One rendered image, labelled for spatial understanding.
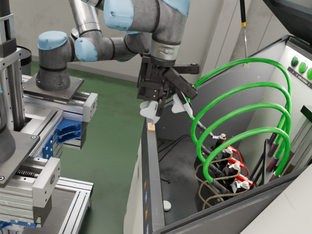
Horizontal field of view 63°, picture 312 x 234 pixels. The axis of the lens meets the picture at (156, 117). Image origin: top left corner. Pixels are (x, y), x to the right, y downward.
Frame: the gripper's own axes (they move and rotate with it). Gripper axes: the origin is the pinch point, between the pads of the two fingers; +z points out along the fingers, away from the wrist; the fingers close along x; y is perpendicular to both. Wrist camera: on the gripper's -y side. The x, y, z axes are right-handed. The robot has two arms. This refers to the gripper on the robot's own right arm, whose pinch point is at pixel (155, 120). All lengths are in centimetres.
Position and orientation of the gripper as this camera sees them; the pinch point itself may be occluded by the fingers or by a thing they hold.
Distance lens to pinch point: 77.4
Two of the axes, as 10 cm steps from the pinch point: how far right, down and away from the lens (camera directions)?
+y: -9.8, -1.3, -1.6
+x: 0.7, 5.4, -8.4
